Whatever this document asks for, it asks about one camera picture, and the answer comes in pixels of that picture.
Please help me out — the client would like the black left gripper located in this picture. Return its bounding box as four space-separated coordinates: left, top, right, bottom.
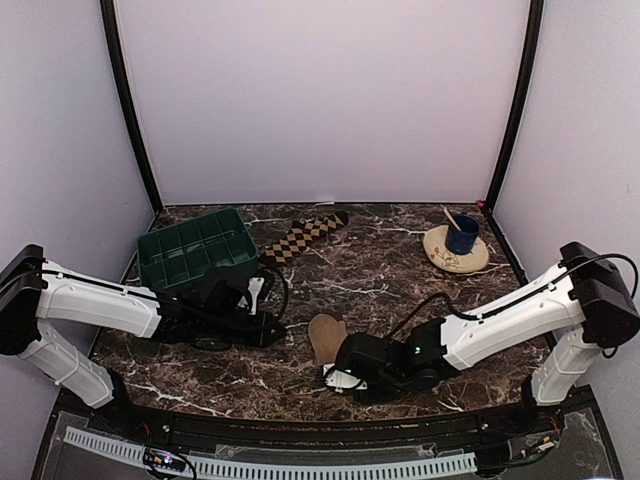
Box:
200 309 287 348

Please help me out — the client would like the tan ribbed sock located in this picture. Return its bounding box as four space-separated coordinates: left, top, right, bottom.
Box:
308 314 347 366

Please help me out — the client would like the green plastic divider tray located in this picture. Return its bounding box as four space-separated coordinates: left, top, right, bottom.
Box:
137 208 258 290

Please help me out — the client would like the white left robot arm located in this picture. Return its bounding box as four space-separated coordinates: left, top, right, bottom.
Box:
1 245 286 436

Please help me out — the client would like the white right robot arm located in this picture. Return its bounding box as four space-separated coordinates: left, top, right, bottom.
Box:
323 242 639 434

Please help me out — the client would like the brown argyle sock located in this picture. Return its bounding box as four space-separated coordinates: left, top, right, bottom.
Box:
259 211 349 268

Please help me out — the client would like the cream floral plate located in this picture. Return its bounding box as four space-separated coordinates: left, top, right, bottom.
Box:
423 225 490 274

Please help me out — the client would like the blue speckled mug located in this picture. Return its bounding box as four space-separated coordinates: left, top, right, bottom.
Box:
445 214 480 255

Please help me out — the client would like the wooden spoon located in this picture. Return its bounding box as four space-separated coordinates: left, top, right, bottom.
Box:
443 207 462 231

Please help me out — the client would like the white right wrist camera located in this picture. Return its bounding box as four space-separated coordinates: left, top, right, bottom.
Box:
322 363 368 394

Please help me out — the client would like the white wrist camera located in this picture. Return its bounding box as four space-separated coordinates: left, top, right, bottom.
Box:
322 363 368 394
237 277 265 316

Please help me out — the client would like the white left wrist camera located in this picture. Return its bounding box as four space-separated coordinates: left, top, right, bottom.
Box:
237 277 265 316

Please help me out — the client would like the white slotted cable duct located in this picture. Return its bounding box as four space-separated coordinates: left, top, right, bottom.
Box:
63 427 478 479

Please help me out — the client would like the black front rail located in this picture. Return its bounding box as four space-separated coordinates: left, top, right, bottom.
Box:
132 404 533 446

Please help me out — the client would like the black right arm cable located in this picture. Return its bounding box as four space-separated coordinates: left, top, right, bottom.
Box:
389 253 640 359

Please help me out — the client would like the left black frame post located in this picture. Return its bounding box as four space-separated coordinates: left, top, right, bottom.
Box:
99 0 164 215

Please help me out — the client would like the black frame post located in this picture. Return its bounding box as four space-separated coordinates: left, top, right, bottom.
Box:
99 0 164 215
483 0 544 217

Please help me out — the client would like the right black frame post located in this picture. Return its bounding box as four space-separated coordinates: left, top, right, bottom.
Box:
483 0 544 217

